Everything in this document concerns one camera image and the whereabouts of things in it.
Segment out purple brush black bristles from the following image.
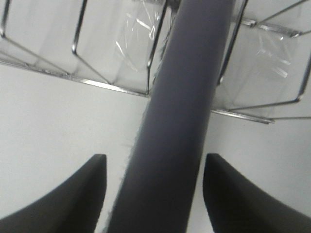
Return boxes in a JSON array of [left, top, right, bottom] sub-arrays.
[[106, 0, 235, 233]]

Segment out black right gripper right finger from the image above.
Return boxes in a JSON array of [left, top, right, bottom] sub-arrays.
[[202, 153, 311, 233]]

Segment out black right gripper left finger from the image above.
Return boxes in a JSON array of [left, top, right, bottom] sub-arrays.
[[0, 154, 107, 233]]

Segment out chrome wire dish rack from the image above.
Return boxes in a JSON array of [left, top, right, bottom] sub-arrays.
[[0, 0, 311, 124]]

